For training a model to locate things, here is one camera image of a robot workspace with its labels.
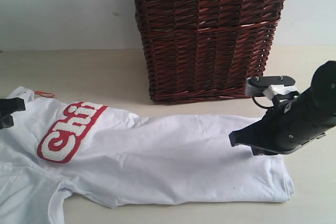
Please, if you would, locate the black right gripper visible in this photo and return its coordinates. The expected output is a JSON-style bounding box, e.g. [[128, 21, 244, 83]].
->
[[229, 90, 335, 156]]

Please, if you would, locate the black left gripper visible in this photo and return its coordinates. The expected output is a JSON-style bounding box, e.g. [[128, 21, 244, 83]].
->
[[0, 98, 26, 130]]

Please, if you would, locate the white t-shirt red lettering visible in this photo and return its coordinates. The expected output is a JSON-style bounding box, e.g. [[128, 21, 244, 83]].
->
[[1, 87, 294, 223]]

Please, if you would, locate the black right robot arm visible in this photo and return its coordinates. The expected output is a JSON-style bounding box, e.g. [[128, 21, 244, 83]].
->
[[229, 60, 335, 156]]

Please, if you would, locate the brown wicker basket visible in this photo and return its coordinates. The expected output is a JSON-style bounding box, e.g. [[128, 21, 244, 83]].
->
[[134, 0, 285, 103]]

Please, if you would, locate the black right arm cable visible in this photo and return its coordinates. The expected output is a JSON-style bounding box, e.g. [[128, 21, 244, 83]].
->
[[251, 94, 274, 111]]

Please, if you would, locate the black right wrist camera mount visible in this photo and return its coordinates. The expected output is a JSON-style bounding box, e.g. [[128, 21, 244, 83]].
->
[[245, 76, 300, 101]]

